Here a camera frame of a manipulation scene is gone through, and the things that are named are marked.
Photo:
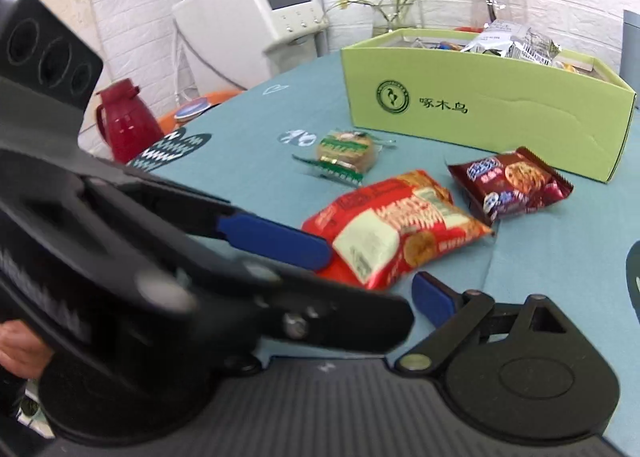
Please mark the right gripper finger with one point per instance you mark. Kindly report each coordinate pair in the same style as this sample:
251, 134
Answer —
461, 320

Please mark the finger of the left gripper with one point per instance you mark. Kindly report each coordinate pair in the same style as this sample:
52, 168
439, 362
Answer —
275, 241

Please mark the round bread snack packet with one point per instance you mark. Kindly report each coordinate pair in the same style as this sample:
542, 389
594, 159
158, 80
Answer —
346, 156

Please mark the person's left hand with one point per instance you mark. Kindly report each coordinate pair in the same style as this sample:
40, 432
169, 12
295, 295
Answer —
22, 352

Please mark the red rice cracker bag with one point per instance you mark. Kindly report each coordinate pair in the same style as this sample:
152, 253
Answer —
388, 229

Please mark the dark red cookie packet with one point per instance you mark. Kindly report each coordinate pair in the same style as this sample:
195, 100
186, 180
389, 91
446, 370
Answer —
508, 184

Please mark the orange stool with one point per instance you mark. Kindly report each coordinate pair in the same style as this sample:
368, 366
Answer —
191, 110

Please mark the red thermos jug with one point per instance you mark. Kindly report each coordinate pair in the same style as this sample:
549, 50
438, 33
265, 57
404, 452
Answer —
125, 123

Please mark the white water dispenser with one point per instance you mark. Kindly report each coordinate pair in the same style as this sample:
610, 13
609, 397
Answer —
239, 44

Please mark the green cardboard box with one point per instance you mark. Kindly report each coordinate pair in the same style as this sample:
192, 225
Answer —
576, 117

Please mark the grey cylindrical bottle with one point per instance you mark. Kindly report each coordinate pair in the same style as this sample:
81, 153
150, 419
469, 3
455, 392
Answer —
630, 59

